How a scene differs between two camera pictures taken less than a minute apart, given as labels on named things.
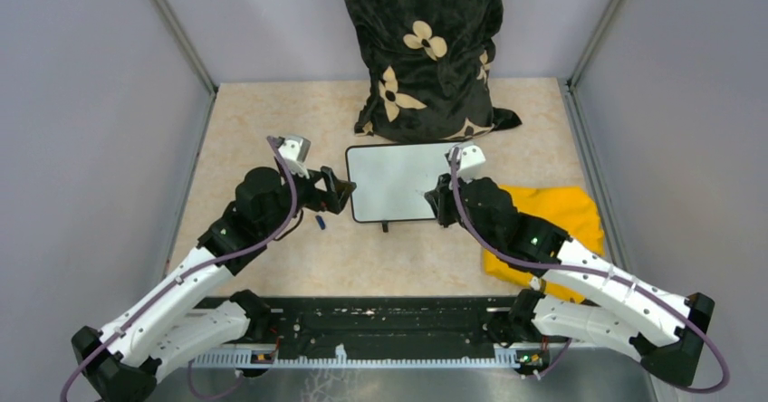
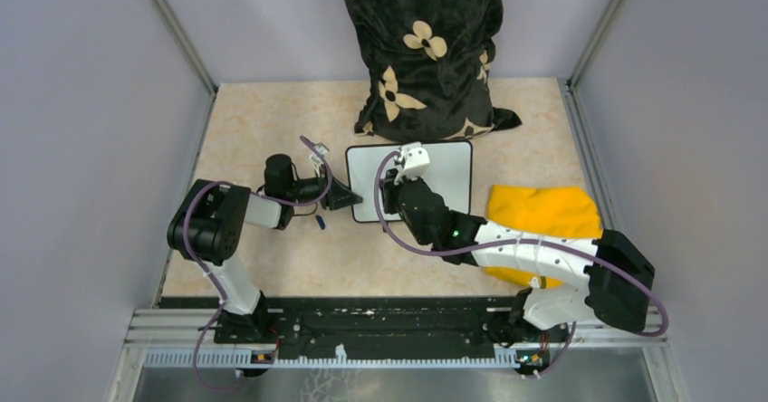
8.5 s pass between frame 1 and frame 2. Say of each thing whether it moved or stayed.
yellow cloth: stayed
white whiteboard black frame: stayed
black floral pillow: stayed
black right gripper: moved
